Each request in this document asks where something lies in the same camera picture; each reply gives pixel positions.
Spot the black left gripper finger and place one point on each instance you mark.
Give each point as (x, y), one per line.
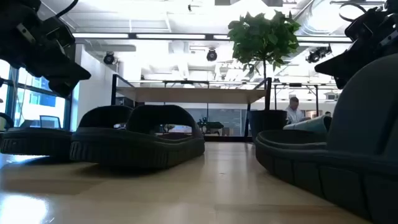
(63, 88)
(68, 71)

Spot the black rubber slide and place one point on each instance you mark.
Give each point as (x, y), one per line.
(124, 152)
(357, 124)
(31, 141)

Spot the green rubber slide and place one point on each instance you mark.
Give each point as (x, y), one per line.
(308, 124)

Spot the black ceiling spotlight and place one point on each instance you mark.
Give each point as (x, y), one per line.
(211, 55)
(315, 56)
(109, 58)

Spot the person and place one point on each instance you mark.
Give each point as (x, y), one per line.
(293, 115)
(327, 114)

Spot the open laptop screen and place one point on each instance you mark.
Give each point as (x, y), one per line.
(49, 122)

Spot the white linear ceiling light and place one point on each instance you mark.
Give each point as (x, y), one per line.
(99, 35)

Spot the green leafy plant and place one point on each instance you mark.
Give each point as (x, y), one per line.
(264, 37)

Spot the black plant pot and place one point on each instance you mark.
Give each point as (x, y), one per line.
(267, 123)

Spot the black machine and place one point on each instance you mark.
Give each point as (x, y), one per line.
(213, 126)

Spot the black metal desk frame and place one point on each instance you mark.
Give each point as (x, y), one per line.
(295, 84)

